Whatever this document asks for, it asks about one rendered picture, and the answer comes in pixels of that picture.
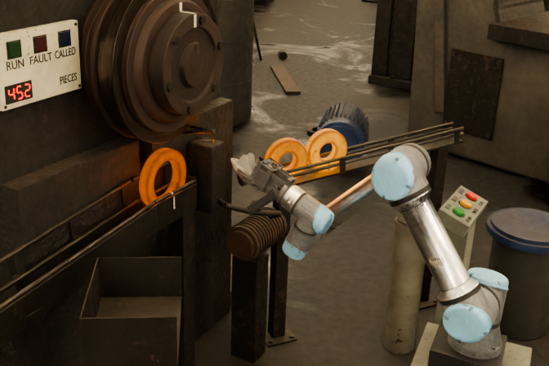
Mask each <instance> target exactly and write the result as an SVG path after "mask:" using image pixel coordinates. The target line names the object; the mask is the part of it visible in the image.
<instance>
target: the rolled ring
mask: <svg viewBox="0 0 549 366"><path fill-rule="evenodd" d="M168 160H169V162H170V163H171V165H172V179H171V182H170V185H169V186H168V188H167V190H166V191H165V192H164V193H163V194H162V195H160V196H158V197H157V196H156V194H155V192H154V179H155V176H156V173H157V171H158V170H159V168H160V167H161V165H162V164H163V163H165V162H167V161H168ZM185 179H186V164H185V160H184V157H183V156H182V154H181V153H180V152H178V151H177V150H173V149H169V148H161V149H158V150H156V151H154V152H153V153H152V154H151V155H150V156H149V157H148V158H147V160H146V162H145V164H144V166H143V168H142V170H141V175H140V180H139V192H140V196H141V199H142V201H143V202H144V204H145V205H148V204H149V203H151V202H153V201H154V200H155V199H158V198H160V197H162V196H164V195H165V194H167V193H169V192H171V191H173V190H174V189H176V188H178V187H180V186H182V185H184V184H185Z"/></svg>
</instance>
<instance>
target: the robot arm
mask: <svg viewBox="0 0 549 366"><path fill-rule="evenodd" d="M230 161H231V162H232V165H233V167H234V169H235V171H236V172H237V174H238V175H239V176H240V178H241V179H242V180H243V181H245V182H246V183H248V184H249V185H250V186H251V187H253V188H254V189H256V190H259V191H261V192H263V193H267V192H269V191H270V192H269V193H268V194H266V195H264V196H263V197H261V198H260V199H258V200H254V201H252V202H251V204H250V205H248V206H247V210H248V211H249V213H253V212H259V211H260V210H261V209H262V208H263V207H264V206H265V205H267V204H269V203H271V202H272V201H274V200H276V202H277V203H279V204H281V206H282V207H283V208H285V209H286V210H288V211H289V212H290V213H292V214H293V215H294V216H295V217H296V220H295V221H294V223H293V225H292V228H291V229H290V231H289V233H288V235H287V237H286V238H285V241H284V243H283V252H284V253H285V254H286V255H287V256H288V257H290V258H292V259H294V260H301V259H303V258H304V256H305V255H306V254H307V253H308V250H309V248H310V247H311V246H313V245H314V244H315V243H317V242H318V241H319V240H321V239H322V238H323V237H324V236H325V235H327V234H329V233H331V232H332V231H333V230H335V229H336V228H337V227H338V226H340V225H342V224H343V223H345V222H347V221H348V220H350V219H351V218H352V217H354V216H356V215H357V214H359V213H360V212H362V211H363V210H364V209H366V208H368V207H369V206H371V205H373V204H374V203H375V202H377V201H378V200H380V199H382V198H384V199H386V200H388V201H389V203H390V205H391V207H392V208H394V209H396V210H399V211H400V212H401V214H402V216H403V218H404V220H405V222H406V224H407V226H408V228H409V230H410V232H411V234H412V236H413V238H414V240H415V242H416V244H417V246H418V248H419V250H420V252H421V254H422V256H423V258H424V260H425V262H426V264H427V266H428V268H429V270H430V272H431V273H432V275H433V277H434V279H435V281H436V283H437V285H438V287H439V289H440V294H439V296H438V300H439V302H440V304H441V306H442V308H443V310H444V314H443V325H444V328H445V330H446V331H447V333H448V334H449V335H448V342H449V345H450V346H451V347H452V348H453V349H454V350H455V351H457V352H459V353H460V354H462V355H465V356H468V357H471V358H474V359H493V358H496V357H498V356H499V355H500V353H501V350H502V335H501V330H500V323H501V319H502V312H503V308H504V304H505V300H506V296H507V291H508V284H509V282H508V279H507V278H506V277H505V276H504V275H502V274H500V273H498V272H497V271H494V270H489V269H485V268H471V269H469V270H468V271H466V268H465V266H464V265H463V263H462V260H461V259H460V257H459V255H458V253H457V251H456V249H455V247H454V246H453V243H452V241H451V239H450V237H449V235H448V233H447V231H446V229H445V228H444V225H443V223H442V221H441V220H440V217H439V215H438V213H437V211H436V210H435V207H434V205H433V203H432V202H431V199H430V197H429V196H430V192H431V187H430V185H429V183H428V181H427V179H426V177H427V176H428V174H429V172H430V170H431V159H430V156H429V154H428V153H427V152H426V150H425V149H424V148H422V147H421V146H420V145H417V144H414V143H406V144H402V145H400V146H398V147H396V148H395V149H394V150H392V151H391V152H389V153H387V154H384V155H383V156H381V157H380V158H379V160H378V161H377V162H376V163H375V165H374V166H373V170H372V174H371V175H369V176H368V177H366V178H365V179H363V180H362V181H361V182H360V183H358V184H357V185H355V186H353V187H352V188H351V189H349V190H347V191H346V192H345V193H344V194H342V195H341V196H339V197H338V198H336V199H334V200H333V201H332V202H331V203H329V204H328V205H326V206H325V205H323V204H322V203H320V202H319V201H317V200H316V199H314V198H313V197H311V196H310V195H308V194H307V193H306V192H305V191H304V190H302V189H301V188H299V187H298V186H296V185H294V183H295V181H296V178H295V177H293V176H292V175H290V174H289V173H288V172H286V171H284V170H283V166H282V165H281V164H280V163H278V162H276V161H275V160H274V159H272V158H270V159H268V158H267V159H264V160H262V161H259V162H258V164H255V156H254V154H252V153H249V154H248V155H243V156H242V157H241V158H240V159H236V158H231V159H230ZM273 161H274V162H275V163H274V162H273ZM278 165H279V166H278ZM271 190H272V191H271Z"/></svg>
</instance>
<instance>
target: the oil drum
mask: <svg viewBox="0 0 549 366"><path fill-rule="evenodd" d="M253 19H254V0H221V39H222V41H223V43H224V46H223V52H224V60H223V68H222V73H221V95H220V97H222V98H226V99H231V100H233V101H234V110H233V127H235V126H238V125H241V124H243V123H245V122H247V121H248V120H249V119H250V118H251V112H252V79H253V75H252V50H253V39H254V35H253Z"/></svg>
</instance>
